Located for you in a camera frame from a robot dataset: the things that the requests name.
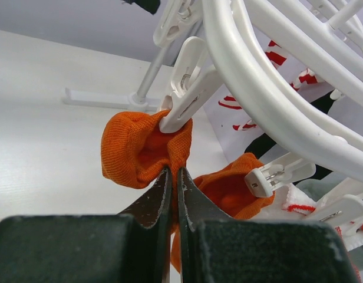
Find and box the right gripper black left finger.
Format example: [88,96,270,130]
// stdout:
[0,168,173,282]

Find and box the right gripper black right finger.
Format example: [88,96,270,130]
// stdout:
[177,168,359,282]

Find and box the orange sock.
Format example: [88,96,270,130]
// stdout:
[101,110,193,271]
[194,153,275,220]

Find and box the white plastic sock hanger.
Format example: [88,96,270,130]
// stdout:
[202,1,363,183]

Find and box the large white hanger clip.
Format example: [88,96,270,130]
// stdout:
[245,153,316,198]

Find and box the white sock red trim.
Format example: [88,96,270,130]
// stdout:
[252,182,363,251]

